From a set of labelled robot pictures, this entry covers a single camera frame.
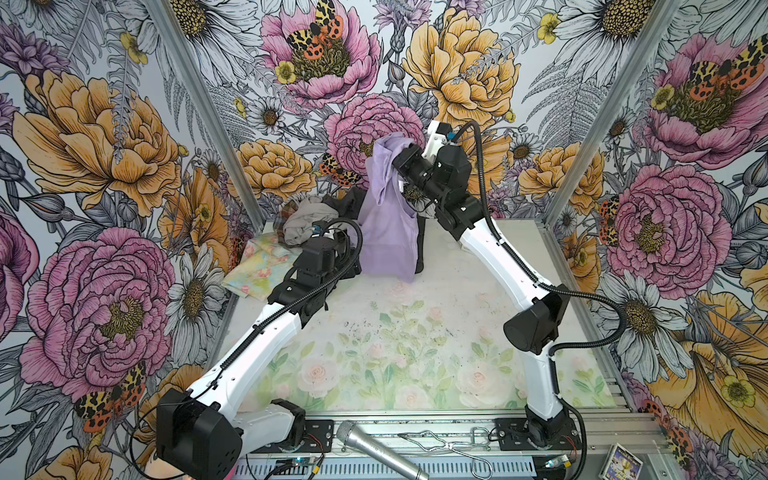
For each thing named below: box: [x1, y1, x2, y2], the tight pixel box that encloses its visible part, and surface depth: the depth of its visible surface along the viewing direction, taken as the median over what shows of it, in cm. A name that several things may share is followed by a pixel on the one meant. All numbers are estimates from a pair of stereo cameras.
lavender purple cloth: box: [360, 132, 420, 283], surface depth 79 cm
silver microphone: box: [337, 420, 430, 480], surface depth 72 cm
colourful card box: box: [598, 442, 644, 480], surface depth 71 cm
